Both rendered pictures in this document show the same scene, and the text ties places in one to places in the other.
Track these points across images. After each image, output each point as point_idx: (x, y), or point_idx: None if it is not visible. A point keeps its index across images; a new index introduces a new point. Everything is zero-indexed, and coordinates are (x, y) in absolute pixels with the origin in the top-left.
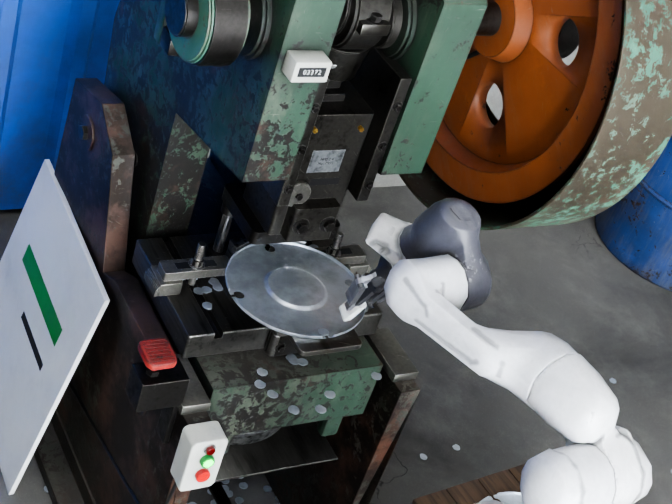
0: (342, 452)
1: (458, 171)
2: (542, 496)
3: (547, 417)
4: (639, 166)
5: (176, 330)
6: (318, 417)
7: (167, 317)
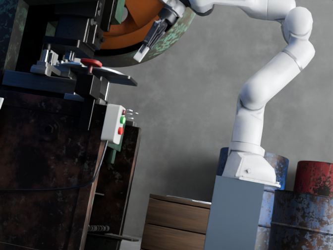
0: (106, 188)
1: (117, 40)
2: (304, 15)
3: (278, 7)
4: None
5: (63, 85)
6: (113, 145)
7: (51, 86)
